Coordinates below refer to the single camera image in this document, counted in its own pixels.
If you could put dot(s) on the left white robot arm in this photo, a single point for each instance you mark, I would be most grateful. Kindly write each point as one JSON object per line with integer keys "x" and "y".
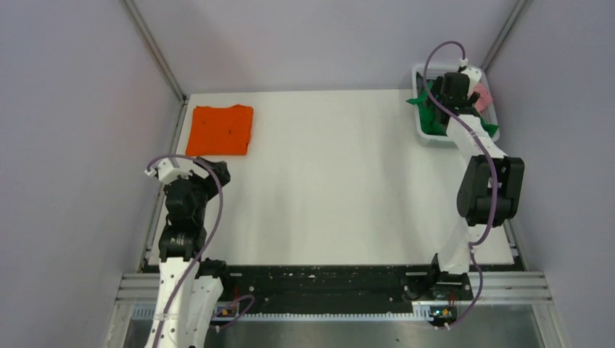
{"x": 189, "y": 287}

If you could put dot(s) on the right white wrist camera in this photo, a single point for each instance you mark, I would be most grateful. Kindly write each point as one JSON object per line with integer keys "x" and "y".
{"x": 473, "y": 73}

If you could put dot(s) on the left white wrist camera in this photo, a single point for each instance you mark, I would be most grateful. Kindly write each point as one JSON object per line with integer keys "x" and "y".
{"x": 167, "y": 170}

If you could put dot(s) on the folded orange t shirt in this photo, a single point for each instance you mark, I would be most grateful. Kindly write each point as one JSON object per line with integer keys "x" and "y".
{"x": 220, "y": 131}

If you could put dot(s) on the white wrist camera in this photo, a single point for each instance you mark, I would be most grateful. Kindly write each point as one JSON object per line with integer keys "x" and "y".
{"x": 473, "y": 73}
{"x": 167, "y": 170}

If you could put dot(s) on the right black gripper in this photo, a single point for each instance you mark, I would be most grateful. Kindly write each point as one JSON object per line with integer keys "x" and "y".
{"x": 437, "y": 88}

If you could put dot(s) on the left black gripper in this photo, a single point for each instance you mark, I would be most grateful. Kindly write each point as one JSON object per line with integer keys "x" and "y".
{"x": 220, "y": 168}

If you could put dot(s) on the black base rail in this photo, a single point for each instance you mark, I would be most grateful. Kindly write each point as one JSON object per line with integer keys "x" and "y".
{"x": 337, "y": 289}

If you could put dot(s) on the pink t shirt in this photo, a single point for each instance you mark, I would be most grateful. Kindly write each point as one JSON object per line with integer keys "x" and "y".
{"x": 485, "y": 98}

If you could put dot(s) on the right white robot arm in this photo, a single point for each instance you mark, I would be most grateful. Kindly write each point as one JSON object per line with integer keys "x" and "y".
{"x": 490, "y": 190}

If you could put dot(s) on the green t shirt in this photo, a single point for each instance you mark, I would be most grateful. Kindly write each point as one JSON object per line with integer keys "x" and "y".
{"x": 432, "y": 120}

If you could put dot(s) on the white plastic basket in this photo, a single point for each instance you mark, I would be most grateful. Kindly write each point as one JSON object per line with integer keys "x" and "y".
{"x": 427, "y": 135}

